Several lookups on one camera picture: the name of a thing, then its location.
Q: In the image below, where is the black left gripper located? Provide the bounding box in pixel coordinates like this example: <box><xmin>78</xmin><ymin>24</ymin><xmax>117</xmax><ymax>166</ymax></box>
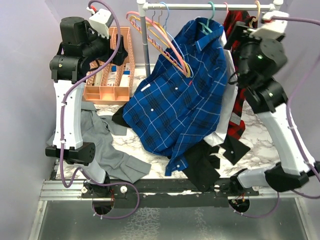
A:
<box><xmin>81</xmin><ymin>23</ymin><xmax>127</xmax><ymax>65</ymax></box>

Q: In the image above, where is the teal hanger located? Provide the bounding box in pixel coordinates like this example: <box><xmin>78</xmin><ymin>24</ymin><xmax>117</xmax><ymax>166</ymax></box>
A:
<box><xmin>199</xmin><ymin>1</ymin><xmax>216</xmax><ymax>35</ymax></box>

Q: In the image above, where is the blue plaid shirt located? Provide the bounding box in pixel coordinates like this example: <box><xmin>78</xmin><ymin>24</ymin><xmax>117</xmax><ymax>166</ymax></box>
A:
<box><xmin>122</xmin><ymin>17</ymin><xmax>229</xmax><ymax>177</ymax></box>

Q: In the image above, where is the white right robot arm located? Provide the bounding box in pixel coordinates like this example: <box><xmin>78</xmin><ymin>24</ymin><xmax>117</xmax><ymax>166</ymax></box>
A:
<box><xmin>112</xmin><ymin>17</ymin><xmax>320</xmax><ymax>196</ymax></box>

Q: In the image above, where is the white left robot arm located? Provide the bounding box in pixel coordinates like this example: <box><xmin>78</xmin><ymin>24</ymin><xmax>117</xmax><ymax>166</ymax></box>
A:
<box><xmin>45</xmin><ymin>13</ymin><xmax>128</xmax><ymax>198</ymax></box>

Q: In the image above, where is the pink hanger under white shirt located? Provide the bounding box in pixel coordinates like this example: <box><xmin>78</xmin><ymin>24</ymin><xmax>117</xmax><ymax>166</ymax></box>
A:
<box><xmin>223</xmin><ymin>2</ymin><xmax>229</xmax><ymax>14</ymax></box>

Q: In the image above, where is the cream hanger under plaid shirt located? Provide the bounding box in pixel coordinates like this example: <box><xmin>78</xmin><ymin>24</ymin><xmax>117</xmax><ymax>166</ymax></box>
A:
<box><xmin>248</xmin><ymin>0</ymin><xmax>262</xmax><ymax>28</ymax></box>

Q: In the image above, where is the yellow hanger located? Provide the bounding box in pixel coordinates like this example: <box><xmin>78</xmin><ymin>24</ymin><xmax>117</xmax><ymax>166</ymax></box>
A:
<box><xmin>128</xmin><ymin>9</ymin><xmax>192</xmax><ymax>78</ymax></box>

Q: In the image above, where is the light blue hanger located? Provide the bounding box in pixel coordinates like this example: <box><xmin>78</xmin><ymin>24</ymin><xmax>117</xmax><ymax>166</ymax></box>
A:
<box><xmin>158</xmin><ymin>1</ymin><xmax>186</xmax><ymax>63</ymax></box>

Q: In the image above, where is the grey shirt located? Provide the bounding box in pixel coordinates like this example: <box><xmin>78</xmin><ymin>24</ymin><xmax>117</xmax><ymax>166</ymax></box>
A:
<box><xmin>46</xmin><ymin>101</ymin><xmax>152</xmax><ymax>184</ymax></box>

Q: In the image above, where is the red black plaid shirt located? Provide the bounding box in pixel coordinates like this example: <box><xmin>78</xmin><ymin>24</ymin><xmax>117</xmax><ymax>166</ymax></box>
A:
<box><xmin>223</xmin><ymin>10</ymin><xmax>258</xmax><ymax>140</ymax></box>

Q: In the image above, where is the white shirt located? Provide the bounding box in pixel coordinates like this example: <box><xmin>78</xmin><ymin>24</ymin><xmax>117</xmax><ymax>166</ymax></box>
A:
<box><xmin>203</xmin><ymin>31</ymin><xmax>238</xmax><ymax>147</ymax></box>

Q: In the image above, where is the clear packaged label box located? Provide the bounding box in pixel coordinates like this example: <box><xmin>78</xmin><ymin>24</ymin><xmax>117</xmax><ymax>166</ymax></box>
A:
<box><xmin>106</xmin><ymin>65</ymin><xmax>118</xmax><ymax>87</ymax></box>

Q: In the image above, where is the white blue glue box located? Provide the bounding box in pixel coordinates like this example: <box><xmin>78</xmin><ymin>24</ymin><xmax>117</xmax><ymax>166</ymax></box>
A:
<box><xmin>119</xmin><ymin>62</ymin><xmax>131</xmax><ymax>87</ymax></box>

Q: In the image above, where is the peach plastic file organizer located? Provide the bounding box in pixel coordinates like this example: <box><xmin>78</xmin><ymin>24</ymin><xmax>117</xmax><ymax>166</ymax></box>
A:
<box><xmin>83</xmin><ymin>27</ymin><xmax>136</xmax><ymax>105</ymax></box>

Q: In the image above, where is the metal clothes rack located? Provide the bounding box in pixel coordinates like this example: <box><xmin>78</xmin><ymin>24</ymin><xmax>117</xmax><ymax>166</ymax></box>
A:
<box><xmin>136</xmin><ymin>0</ymin><xmax>284</xmax><ymax>77</ymax></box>

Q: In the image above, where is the black garment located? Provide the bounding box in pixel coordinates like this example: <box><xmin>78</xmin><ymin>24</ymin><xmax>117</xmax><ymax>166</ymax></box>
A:
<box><xmin>112</xmin><ymin>106</ymin><xmax>250</xmax><ymax>192</ymax></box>

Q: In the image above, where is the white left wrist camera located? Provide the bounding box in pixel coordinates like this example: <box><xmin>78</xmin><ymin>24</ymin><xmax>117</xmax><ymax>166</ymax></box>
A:
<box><xmin>86</xmin><ymin>7</ymin><xmax>114</xmax><ymax>38</ymax></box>

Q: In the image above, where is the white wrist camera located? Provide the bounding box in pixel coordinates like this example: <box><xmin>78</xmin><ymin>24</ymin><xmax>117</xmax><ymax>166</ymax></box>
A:
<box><xmin>86</xmin><ymin>7</ymin><xmax>114</xmax><ymax>38</ymax></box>
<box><xmin>249</xmin><ymin>10</ymin><xmax>290</xmax><ymax>40</ymax></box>

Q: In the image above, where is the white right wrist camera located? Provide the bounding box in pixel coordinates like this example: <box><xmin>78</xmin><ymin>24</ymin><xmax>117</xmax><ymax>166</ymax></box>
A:
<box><xmin>249</xmin><ymin>10</ymin><xmax>290</xmax><ymax>40</ymax></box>

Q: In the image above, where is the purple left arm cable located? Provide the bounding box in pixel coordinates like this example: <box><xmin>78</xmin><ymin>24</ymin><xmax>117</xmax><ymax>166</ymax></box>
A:
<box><xmin>58</xmin><ymin>0</ymin><xmax>141</xmax><ymax>221</ymax></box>

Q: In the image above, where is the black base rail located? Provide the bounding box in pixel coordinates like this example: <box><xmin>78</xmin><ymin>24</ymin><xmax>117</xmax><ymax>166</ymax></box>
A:
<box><xmin>81</xmin><ymin>178</ymin><xmax>259</xmax><ymax>209</ymax></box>

